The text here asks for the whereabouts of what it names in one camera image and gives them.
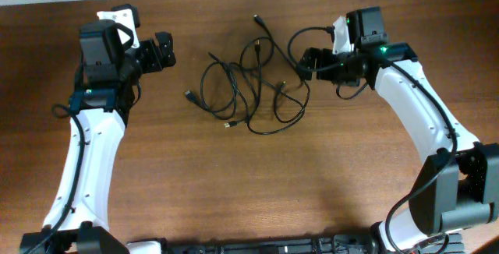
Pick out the black cable bundle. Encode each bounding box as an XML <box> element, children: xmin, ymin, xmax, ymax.
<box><xmin>183</xmin><ymin>13</ymin><xmax>312</xmax><ymax>136</ymax></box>

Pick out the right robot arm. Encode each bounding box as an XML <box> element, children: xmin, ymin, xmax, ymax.
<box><xmin>295</xmin><ymin>7</ymin><xmax>498</xmax><ymax>253</ymax></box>

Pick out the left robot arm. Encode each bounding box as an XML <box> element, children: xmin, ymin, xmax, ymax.
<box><xmin>19</xmin><ymin>19</ymin><xmax>176</xmax><ymax>253</ymax></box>

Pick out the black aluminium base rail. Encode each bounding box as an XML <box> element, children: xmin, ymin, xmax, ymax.
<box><xmin>128</xmin><ymin>230</ymin><xmax>465</xmax><ymax>254</ymax></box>

